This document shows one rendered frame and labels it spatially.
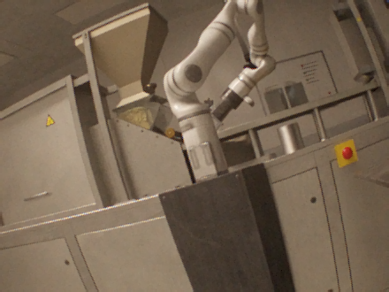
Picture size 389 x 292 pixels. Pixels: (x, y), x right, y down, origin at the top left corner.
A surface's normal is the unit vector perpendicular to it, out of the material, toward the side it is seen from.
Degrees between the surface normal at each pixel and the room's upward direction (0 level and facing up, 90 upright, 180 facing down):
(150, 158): 90
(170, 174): 90
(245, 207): 90
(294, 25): 90
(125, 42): 114
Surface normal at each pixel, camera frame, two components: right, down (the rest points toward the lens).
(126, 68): -0.04, 0.35
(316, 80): -0.18, -0.04
